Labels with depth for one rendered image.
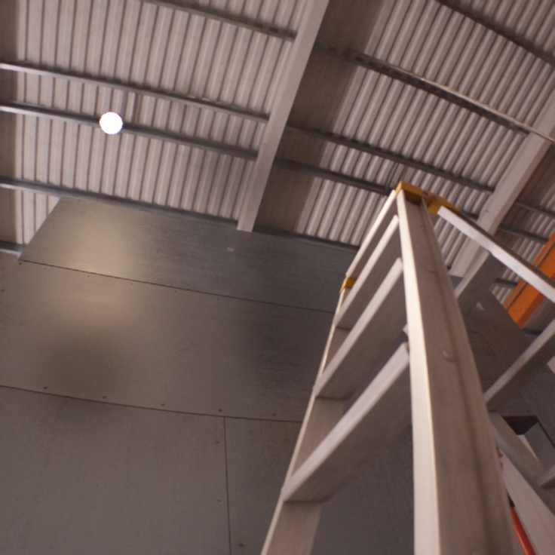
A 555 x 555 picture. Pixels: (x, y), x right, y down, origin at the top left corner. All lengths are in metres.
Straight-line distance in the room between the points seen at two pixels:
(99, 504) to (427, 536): 0.89
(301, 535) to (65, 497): 0.61
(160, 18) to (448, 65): 4.87
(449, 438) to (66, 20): 7.12
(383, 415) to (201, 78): 6.60
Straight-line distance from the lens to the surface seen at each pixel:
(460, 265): 9.55
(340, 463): 0.58
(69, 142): 7.64
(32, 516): 1.08
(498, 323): 2.46
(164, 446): 1.14
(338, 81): 7.12
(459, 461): 0.35
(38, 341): 1.36
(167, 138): 6.99
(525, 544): 1.61
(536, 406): 2.07
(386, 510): 1.27
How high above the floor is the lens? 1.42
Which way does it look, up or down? 54 degrees up
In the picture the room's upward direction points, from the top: 12 degrees counter-clockwise
